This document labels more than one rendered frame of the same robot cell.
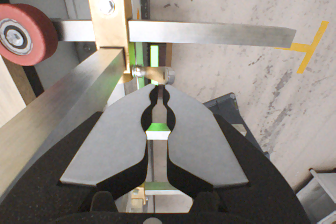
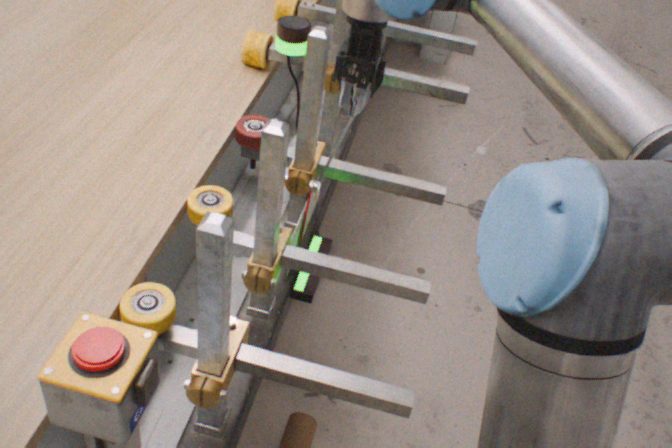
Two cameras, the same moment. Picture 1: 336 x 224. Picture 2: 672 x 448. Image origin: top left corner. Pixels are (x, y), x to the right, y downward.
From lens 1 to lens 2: 1.27 m
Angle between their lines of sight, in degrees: 82
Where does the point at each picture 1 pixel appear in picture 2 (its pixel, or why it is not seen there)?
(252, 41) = (411, 184)
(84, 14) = (237, 221)
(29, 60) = (254, 133)
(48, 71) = not seen: hidden behind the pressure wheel
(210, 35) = (378, 174)
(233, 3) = (452, 423)
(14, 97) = (213, 147)
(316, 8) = not seen: outside the picture
